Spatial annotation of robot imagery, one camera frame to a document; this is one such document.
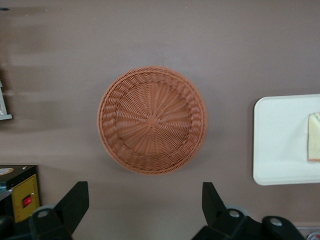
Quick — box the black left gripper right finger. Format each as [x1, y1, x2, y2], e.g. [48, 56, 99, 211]
[192, 181, 266, 240]

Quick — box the brown round wicker basket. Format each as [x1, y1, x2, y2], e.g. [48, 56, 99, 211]
[97, 65, 208, 176]

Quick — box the triangular sandwich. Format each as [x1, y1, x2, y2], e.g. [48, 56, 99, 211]
[306, 111, 320, 162]

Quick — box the clear acrylic bottle rack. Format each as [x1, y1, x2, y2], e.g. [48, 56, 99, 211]
[296, 225, 320, 240]

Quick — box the grey wire rack tray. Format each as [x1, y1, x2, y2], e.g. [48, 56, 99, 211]
[0, 79, 13, 121]

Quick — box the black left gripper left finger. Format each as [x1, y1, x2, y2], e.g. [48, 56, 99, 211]
[28, 181, 90, 240]

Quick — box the beige plastic serving tray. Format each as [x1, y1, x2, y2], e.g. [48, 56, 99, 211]
[252, 93, 320, 186]

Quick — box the black appliance with yellow panel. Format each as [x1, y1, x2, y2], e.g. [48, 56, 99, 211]
[0, 164, 41, 240]

